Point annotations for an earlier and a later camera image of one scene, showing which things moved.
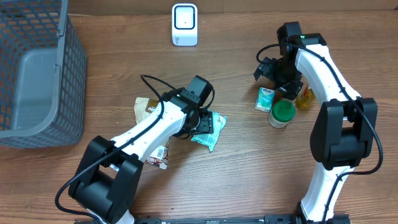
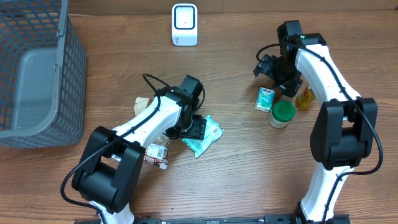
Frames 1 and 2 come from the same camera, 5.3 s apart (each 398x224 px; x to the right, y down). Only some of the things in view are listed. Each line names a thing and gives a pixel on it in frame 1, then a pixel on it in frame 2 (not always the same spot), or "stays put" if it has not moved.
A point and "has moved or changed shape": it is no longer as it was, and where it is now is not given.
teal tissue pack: (264, 99) stays put
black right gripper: (268, 72) stays put
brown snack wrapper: (142, 105) stays put
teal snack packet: (210, 139) has moved or changed shape
